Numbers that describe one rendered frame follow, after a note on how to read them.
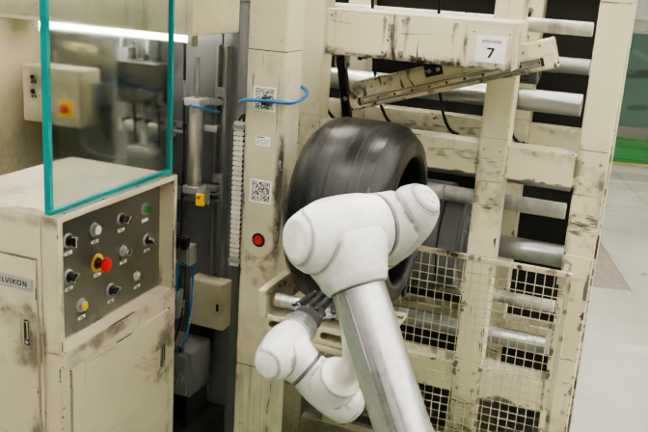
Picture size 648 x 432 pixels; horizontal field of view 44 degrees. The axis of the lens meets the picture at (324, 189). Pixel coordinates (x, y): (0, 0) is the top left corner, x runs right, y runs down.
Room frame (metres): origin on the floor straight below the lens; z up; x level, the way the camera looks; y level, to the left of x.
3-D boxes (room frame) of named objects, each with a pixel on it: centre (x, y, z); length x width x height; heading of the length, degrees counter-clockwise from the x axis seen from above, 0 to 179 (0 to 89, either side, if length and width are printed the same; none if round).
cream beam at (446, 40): (2.65, -0.30, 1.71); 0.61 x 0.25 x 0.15; 69
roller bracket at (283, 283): (2.49, 0.09, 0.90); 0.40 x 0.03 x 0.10; 159
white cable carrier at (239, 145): (2.50, 0.26, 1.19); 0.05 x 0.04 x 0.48; 159
